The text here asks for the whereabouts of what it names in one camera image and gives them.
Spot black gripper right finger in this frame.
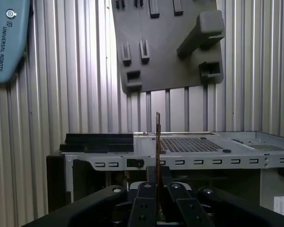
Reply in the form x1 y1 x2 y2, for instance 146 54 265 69
161 166 284 227

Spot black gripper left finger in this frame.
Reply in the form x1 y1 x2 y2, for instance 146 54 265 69
21 166 160 227

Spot green RAM stick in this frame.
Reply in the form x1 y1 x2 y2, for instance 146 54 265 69
155 112 165 224

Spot grey plastic parts rack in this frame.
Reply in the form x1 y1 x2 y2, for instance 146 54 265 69
111 0 225 94

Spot grey metal PC case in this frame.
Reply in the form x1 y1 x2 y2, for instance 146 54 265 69
46 131 284 227

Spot pale blue teach pendant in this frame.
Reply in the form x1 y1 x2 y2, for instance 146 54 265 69
0 0 31 83

